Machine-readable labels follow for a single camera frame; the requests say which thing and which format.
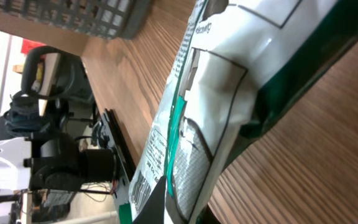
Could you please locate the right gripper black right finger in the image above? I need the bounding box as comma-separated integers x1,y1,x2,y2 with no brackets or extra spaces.
197,205,221,224

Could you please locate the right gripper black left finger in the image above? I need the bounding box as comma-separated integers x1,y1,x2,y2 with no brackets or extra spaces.
132,175,166,224

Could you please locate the green 3M gloves package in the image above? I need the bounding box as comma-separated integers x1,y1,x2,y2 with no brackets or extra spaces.
119,0,358,223

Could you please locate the black office chair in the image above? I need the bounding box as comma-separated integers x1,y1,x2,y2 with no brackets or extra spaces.
3,45,96,134

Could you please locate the dark grey plastic basket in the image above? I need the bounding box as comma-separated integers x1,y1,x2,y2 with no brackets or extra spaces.
0,0,152,40

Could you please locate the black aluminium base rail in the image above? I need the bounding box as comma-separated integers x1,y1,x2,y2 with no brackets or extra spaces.
99,108,137,200

